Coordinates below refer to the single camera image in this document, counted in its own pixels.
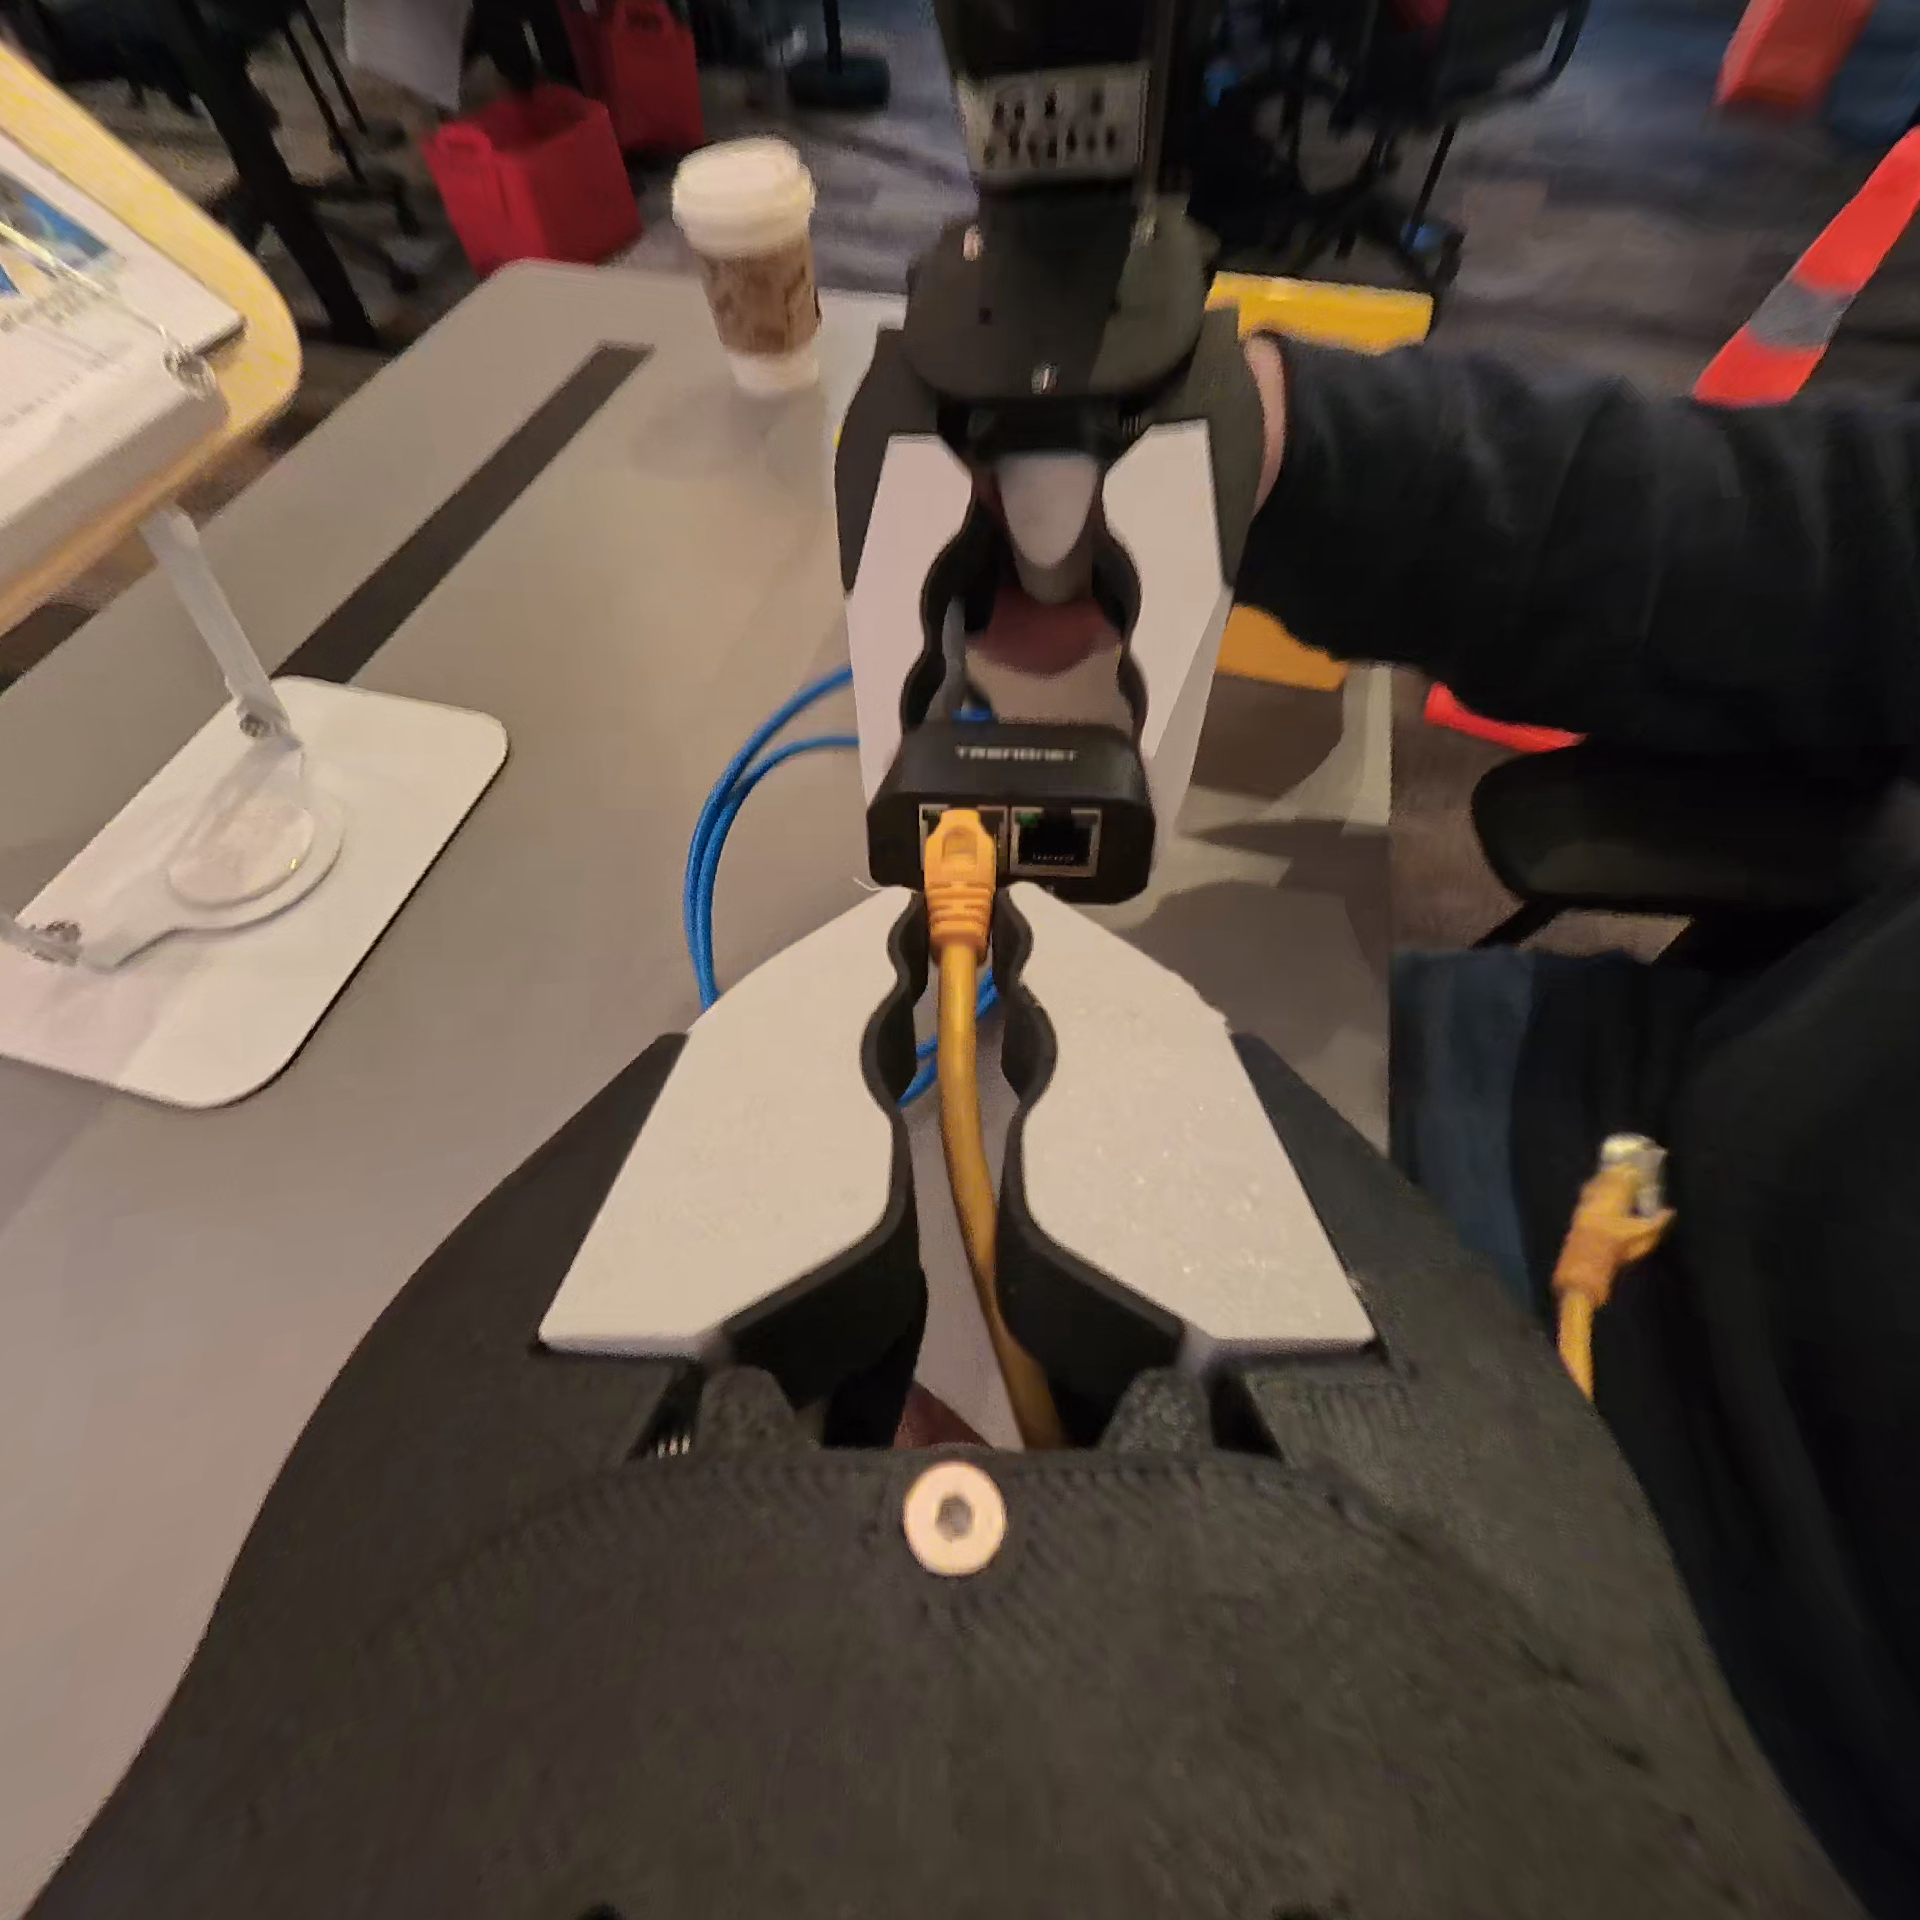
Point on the wooden table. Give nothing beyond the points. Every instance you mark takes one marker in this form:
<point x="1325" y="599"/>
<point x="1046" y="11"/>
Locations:
<point x="264" y="359"/>

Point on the clear acrylic stand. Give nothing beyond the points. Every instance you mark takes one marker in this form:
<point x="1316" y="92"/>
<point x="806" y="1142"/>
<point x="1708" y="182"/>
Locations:
<point x="225" y="646"/>

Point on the person's right forearm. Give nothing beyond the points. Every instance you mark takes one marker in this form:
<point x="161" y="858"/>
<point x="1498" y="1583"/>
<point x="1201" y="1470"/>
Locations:
<point x="1575" y="541"/>

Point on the red bag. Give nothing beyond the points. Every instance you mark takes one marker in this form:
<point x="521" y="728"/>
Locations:
<point x="646" y="77"/>

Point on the black chair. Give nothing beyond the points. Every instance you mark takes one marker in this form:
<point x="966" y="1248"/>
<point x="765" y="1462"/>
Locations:
<point x="1650" y="827"/>

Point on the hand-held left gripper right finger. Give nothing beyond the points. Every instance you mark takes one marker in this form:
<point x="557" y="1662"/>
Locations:
<point x="1185" y="1184"/>

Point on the person's jeans leg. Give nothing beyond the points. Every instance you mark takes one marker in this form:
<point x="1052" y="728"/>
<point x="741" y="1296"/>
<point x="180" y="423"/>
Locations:
<point x="1454" y="1079"/>

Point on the person's right hand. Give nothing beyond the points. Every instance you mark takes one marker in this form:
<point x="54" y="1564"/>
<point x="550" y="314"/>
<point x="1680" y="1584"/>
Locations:
<point x="1272" y="413"/>

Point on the black network adapter box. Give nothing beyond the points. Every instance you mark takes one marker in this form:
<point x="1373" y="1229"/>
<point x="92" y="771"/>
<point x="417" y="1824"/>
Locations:
<point x="1020" y="773"/>

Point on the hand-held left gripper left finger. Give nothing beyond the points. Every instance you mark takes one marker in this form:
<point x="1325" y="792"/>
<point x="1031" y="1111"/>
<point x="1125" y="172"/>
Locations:
<point x="720" y="1184"/>

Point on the paper coffee cup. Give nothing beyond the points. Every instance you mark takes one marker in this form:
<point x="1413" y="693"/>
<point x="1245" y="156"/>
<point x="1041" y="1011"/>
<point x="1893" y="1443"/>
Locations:
<point x="757" y="271"/>

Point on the orange safety vest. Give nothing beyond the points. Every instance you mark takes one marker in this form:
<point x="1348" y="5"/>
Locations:
<point x="1799" y="316"/>

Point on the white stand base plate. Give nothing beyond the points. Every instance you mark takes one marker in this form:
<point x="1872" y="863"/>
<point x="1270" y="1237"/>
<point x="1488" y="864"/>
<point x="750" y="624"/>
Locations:
<point x="375" y="902"/>

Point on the printed sign panel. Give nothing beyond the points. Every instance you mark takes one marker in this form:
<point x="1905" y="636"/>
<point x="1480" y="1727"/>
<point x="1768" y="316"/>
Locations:
<point x="89" y="375"/>

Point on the person's dark jacket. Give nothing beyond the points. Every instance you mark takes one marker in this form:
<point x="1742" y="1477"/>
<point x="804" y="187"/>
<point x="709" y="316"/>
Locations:
<point x="1799" y="1350"/>

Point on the orange cloth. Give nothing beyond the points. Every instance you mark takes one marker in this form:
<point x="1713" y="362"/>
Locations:
<point x="1792" y="53"/>

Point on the black metal frame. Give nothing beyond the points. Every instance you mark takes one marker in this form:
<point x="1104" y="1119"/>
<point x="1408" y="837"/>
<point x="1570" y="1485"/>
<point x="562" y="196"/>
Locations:
<point x="1349" y="136"/>

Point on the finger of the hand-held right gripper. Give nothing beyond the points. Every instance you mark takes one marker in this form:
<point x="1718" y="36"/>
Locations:
<point x="888" y="599"/>
<point x="1185" y="599"/>

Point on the red bin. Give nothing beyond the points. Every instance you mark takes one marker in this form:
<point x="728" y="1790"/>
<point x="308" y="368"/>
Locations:
<point x="534" y="182"/>

